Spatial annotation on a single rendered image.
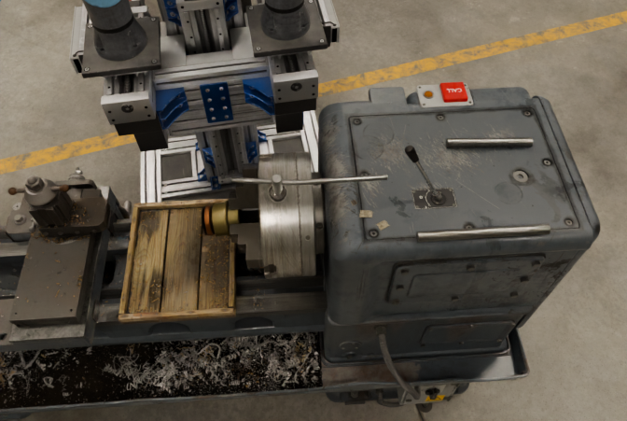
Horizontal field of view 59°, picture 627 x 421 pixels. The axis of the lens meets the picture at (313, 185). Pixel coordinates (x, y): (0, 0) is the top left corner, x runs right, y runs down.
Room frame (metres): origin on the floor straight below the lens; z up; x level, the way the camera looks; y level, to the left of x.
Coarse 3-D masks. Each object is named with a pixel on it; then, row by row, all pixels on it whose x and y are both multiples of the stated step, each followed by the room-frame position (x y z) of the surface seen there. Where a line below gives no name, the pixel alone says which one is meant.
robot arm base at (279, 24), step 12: (264, 12) 1.37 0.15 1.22; (276, 12) 1.34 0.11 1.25; (288, 12) 1.33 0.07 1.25; (300, 12) 1.36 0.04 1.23; (264, 24) 1.35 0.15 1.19; (276, 24) 1.33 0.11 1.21; (288, 24) 1.33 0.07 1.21; (300, 24) 1.36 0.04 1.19; (276, 36) 1.32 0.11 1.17; (288, 36) 1.32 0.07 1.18; (300, 36) 1.33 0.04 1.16
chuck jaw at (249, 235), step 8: (232, 224) 0.71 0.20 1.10; (240, 224) 0.71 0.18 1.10; (248, 224) 0.71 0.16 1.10; (256, 224) 0.71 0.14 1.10; (232, 232) 0.69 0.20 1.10; (240, 232) 0.69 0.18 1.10; (248, 232) 0.69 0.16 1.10; (256, 232) 0.69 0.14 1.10; (232, 240) 0.68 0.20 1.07; (240, 240) 0.67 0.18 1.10; (248, 240) 0.67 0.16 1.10; (256, 240) 0.67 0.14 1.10; (240, 248) 0.65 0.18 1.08; (248, 248) 0.64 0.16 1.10; (256, 248) 0.64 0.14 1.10; (248, 256) 0.62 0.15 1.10; (256, 256) 0.62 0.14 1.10; (248, 264) 0.61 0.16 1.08; (256, 264) 0.61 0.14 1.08; (272, 264) 0.60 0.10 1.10; (264, 272) 0.60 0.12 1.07; (272, 272) 0.60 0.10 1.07
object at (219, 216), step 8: (208, 208) 0.75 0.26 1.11; (216, 208) 0.75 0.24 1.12; (224, 208) 0.74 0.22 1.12; (208, 216) 0.73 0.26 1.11; (216, 216) 0.73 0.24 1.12; (224, 216) 0.72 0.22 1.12; (232, 216) 0.73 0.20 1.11; (240, 216) 0.76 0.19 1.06; (208, 224) 0.71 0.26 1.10; (216, 224) 0.71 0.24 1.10; (224, 224) 0.71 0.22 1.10; (208, 232) 0.70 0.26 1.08; (216, 232) 0.70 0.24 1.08; (224, 232) 0.70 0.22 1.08
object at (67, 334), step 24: (24, 216) 0.86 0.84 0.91; (24, 240) 0.80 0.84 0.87; (96, 240) 0.77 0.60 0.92; (96, 264) 0.69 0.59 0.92; (96, 288) 0.63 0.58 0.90; (0, 312) 0.57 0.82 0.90; (96, 312) 0.57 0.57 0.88; (0, 336) 0.50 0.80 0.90; (24, 336) 0.49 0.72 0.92; (48, 336) 0.49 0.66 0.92; (72, 336) 0.49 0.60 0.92
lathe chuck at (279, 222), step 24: (264, 168) 0.79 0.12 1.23; (288, 168) 0.78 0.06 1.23; (264, 192) 0.72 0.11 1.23; (288, 192) 0.72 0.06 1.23; (264, 216) 0.67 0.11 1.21; (288, 216) 0.67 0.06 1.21; (264, 240) 0.63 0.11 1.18; (288, 240) 0.63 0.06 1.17; (264, 264) 0.60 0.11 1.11; (288, 264) 0.60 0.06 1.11
